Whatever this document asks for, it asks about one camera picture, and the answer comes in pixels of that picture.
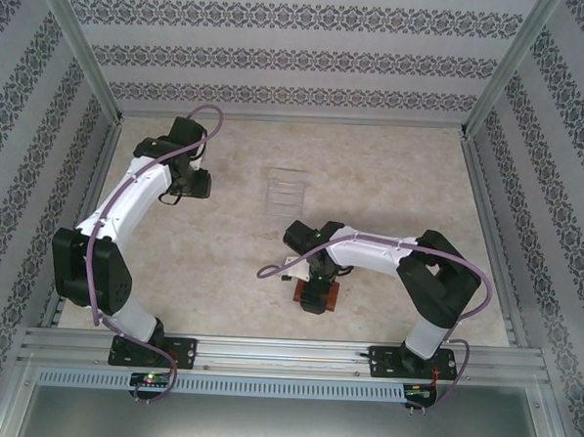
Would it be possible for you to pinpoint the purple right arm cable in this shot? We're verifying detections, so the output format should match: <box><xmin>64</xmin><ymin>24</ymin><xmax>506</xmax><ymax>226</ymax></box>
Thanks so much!
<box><xmin>249</xmin><ymin>229</ymin><xmax>497</xmax><ymax>415</ymax></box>

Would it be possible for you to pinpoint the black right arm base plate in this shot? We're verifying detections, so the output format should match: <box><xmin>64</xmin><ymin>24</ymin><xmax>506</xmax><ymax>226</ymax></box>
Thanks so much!
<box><xmin>368</xmin><ymin>344</ymin><xmax>460</xmax><ymax>384</ymax></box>

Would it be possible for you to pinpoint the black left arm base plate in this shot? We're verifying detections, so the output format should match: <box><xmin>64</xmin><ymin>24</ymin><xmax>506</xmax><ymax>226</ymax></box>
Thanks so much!
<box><xmin>109</xmin><ymin>333</ymin><xmax>200</xmax><ymax>371</ymax></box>

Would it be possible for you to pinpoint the grey slotted cable duct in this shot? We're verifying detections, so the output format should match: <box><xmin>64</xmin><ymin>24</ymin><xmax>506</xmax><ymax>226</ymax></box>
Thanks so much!
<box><xmin>35</xmin><ymin>364</ymin><xmax>407</xmax><ymax>405</ymax></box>

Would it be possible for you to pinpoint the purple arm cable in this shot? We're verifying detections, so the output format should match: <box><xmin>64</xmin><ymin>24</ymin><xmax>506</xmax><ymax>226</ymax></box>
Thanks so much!
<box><xmin>249</xmin><ymin>229</ymin><xmax>497</xmax><ymax>415</ymax></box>
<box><xmin>79</xmin><ymin>98</ymin><xmax>225</xmax><ymax>407</ymax></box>

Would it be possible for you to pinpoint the aluminium frame post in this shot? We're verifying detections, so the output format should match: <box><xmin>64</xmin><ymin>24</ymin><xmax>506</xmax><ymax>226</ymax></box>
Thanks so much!
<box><xmin>25</xmin><ymin>0</ymin><xmax>131</xmax><ymax>122</ymax></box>
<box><xmin>460</xmin><ymin>0</ymin><xmax>564</xmax><ymax>144</ymax></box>

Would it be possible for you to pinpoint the aluminium frame crossbar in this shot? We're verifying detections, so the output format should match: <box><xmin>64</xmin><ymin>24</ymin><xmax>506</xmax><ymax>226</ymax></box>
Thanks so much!
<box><xmin>118</xmin><ymin>104</ymin><xmax>468</xmax><ymax>136</ymax></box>

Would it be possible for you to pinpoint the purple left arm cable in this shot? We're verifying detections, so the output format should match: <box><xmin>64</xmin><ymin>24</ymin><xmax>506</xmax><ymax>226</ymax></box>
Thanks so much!
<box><xmin>79</xmin><ymin>98</ymin><xmax>225</xmax><ymax>407</ymax></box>

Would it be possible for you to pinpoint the aluminium table side rail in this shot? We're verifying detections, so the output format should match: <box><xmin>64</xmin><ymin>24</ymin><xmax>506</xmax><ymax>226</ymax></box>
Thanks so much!
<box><xmin>449</xmin><ymin>136</ymin><xmax>542</xmax><ymax>349</ymax></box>
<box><xmin>40</xmin><ymin>115</ymin><xmax>125</xmax><ymax>331</ymax></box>

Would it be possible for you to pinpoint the grey sheet metal panel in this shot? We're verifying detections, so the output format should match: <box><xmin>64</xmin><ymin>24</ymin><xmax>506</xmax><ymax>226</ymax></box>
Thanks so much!
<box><xmin>0</xmin><ymin>357</ymin><xmax>576</xmax><ymax>437</ymax></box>

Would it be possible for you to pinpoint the clear acrylic tray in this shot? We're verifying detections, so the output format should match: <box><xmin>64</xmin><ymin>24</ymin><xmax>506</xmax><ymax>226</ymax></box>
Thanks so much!
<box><xmin>263</xmin><ymin>166</ymin><xmax>309</xmax><ymax>218</ymax></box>

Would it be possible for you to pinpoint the aluminium mounting rail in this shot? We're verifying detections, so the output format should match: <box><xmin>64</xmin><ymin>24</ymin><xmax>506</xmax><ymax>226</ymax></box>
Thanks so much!
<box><xmin>17</xmin><ymin>325</ymin><xmax>555</xmax><ymax>390</ymax></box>

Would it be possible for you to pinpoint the brown leather card holder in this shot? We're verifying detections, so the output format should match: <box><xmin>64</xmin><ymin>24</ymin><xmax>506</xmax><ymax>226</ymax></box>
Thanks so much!
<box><xmin>290</xmin><ymin>277</ymin><xmax>342</xmax><ymax>316</ymax></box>

